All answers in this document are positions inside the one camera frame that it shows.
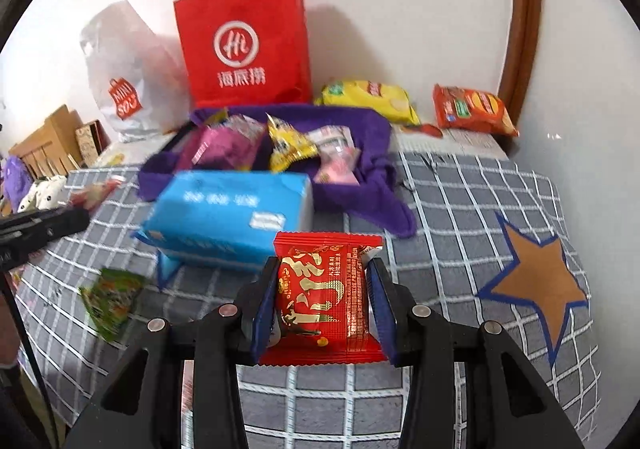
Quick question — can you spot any green snack packet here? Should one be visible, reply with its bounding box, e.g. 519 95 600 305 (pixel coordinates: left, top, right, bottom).
79 268 146 342

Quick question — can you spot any magenta snack packet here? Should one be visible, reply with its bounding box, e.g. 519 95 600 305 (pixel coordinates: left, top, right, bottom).
176 125 266 172

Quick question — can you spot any yellow snack packet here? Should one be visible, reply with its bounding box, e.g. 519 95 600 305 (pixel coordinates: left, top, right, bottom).
267 115 319 172

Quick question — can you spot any pink snack packet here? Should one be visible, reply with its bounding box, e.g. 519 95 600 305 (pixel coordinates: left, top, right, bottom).
68 177 122 212
314 146 360 186

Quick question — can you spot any white red snack packet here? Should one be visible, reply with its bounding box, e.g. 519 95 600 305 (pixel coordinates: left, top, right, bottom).
305 125 354 154

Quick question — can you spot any white plush toy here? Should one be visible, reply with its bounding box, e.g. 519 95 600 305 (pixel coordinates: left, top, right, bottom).
17 175 66 213

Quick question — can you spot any wooden furniture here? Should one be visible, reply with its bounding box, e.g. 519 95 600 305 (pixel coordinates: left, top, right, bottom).
9 105 111 179

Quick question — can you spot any white plastic Miniso bag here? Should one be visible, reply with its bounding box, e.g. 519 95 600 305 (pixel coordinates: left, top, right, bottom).
80 0 190 142

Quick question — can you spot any blue tissue pack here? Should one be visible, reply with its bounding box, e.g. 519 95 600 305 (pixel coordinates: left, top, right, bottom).
134 170 314 271

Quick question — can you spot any purple cloth storage bin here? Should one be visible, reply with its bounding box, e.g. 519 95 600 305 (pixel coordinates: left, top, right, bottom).
138 103 418 238

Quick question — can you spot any red paper shopping bag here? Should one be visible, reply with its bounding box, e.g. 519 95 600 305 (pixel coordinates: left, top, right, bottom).
174 0 312 108

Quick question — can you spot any orange chips bag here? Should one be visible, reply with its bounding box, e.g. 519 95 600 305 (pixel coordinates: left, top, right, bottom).
432 84 520 137

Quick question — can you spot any yellow chips bag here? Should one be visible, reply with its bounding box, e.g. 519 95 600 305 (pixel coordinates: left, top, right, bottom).
314 79 421 126

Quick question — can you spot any brown wooden door frame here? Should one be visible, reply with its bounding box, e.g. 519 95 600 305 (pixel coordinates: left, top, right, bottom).
498 0 542 124

